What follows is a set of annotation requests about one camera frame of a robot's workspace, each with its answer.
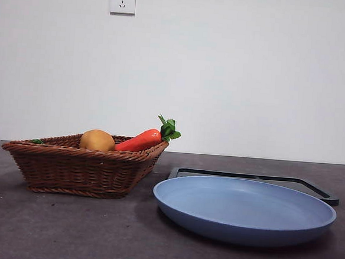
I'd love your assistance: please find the blue round plate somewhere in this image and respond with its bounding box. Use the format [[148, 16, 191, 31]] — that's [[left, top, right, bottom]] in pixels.
[[149, 171, 340, 253]]

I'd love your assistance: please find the orange carrot with green leaves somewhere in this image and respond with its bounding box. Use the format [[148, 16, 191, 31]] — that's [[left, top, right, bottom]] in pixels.
[[114, 111, 183, 156]]

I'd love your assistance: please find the yellow-brown potato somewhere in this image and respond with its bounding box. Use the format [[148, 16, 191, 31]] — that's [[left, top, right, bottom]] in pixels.
[[79, 128, 117, 153]]

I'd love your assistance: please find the brown wicker basket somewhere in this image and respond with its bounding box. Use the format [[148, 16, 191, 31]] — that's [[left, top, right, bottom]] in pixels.
[[0, 127, 170, 203]]

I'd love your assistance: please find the black rectangular tray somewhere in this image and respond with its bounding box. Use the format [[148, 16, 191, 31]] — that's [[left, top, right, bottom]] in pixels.
[[165, 166, 341, 207]]

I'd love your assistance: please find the white wall socket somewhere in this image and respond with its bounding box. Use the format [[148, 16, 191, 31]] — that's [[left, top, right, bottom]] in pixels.
[[109, 0, 137, 17]]

